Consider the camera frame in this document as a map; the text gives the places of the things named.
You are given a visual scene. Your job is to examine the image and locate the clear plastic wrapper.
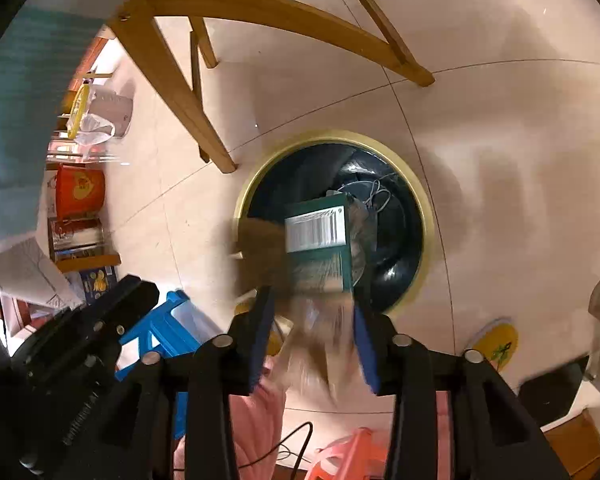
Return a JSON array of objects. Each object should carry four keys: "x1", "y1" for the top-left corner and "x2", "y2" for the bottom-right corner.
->
[{"x1": 347, "y1": 200, "x2": 382, "y2": 283}]

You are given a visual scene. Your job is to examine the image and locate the printed tin box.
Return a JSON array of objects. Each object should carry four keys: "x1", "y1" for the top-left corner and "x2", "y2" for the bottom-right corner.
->
[{"x1": 50, "y1": 217, "x2": 104, "y2": 262}]

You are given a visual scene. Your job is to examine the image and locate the black flat object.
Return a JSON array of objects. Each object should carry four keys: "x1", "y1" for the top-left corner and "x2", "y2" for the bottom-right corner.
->
[{"x1": 517, "y1": 357, "x2": 590, "y2": 428}]

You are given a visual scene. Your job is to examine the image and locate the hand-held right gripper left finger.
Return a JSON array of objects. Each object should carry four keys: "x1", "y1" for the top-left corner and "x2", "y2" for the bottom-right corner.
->
[{"x1": 97, "y1": 285, "x2": 277, "y2": 480}]

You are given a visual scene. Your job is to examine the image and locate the brown wooden board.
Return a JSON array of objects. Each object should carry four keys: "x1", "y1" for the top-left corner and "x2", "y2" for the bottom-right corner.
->
[{"x1": 542, "y1": 407, "x2": 600, "y2": 479}]

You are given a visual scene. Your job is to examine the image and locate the black bin liner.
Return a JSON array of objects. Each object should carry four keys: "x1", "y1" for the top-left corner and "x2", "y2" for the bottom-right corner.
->
[{"x1": 247, "y1": 142, "x2": 425, "y2": 313}]

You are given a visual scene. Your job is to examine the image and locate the green cardboard box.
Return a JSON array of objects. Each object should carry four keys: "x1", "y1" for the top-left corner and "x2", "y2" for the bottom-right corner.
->
[{"x1": 284, "y1": 195, "x2": 356, "y2": 295}]

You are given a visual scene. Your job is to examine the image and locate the yellow rimmed trash bin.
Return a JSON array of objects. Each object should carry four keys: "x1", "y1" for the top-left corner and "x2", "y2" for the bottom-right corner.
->
[{"x1": 234, "y1": 130, "x2": 436, "y2": 318}]

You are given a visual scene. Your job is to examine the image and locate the brown cardboard piece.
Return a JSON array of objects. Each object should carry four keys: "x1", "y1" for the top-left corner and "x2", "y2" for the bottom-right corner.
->
[{"x1": 235, "y1": 216, "x2": 293, "y2": 306}]

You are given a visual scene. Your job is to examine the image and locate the clear plastic bag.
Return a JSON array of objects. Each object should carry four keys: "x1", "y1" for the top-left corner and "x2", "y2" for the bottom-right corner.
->
[{"x1": 74, "y1": 112, "x2": 117, "y2": 147}]

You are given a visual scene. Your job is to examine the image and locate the tree print tablecloth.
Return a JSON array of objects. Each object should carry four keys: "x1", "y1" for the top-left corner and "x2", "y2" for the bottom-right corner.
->
[{"x1": 0, "y1": 7, "x2": 107, "y2": 311}]

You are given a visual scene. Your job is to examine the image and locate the light wooden chair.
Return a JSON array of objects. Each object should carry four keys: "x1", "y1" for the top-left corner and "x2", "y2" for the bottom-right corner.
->
[{"x1": 107, "y1": 0, "x2": 436, "y2": 175}]

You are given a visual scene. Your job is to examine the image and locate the pink plastic stool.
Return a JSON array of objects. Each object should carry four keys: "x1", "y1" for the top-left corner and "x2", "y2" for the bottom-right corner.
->
[{"x1": 304, "y1": 427, "x2": 392, "y2": 480}]

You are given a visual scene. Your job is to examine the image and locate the beige wrapper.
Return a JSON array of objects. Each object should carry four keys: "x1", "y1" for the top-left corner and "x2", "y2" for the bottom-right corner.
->
[{"x1": 272, "y1": 292, "x2": 357, "y2": 408}]

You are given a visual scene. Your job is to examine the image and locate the blue plastic stool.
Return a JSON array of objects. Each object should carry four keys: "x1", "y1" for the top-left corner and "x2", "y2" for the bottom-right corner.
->
[{"x1": 114, "y1": 289, "x2": 222, "y2": 431}]

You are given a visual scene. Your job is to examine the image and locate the blue printed box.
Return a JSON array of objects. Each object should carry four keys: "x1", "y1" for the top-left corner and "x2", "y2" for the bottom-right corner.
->
[{"x1": 77, "y1": 267, "x2": 119, "y2": 305}]

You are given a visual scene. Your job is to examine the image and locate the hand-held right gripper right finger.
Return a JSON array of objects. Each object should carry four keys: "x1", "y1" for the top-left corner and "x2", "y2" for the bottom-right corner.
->
[{"x1": 352, "y1": 287, "x2": 571, "y2": 480}]

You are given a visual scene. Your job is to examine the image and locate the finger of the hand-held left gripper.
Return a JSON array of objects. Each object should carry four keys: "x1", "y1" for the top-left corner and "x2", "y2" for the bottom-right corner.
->
[{"x1": 80, "y1": 275, "x2": 161, "y2": 350}]

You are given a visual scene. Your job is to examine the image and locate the pink trouser leg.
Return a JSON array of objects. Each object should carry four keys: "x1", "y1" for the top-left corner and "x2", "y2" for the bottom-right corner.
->
[{"x1": 172, "y1": 370, "x2": 287, "y2": 480}]

